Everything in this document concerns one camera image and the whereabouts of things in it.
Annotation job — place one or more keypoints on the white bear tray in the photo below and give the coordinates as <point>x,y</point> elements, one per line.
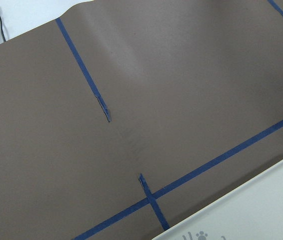
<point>252,211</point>

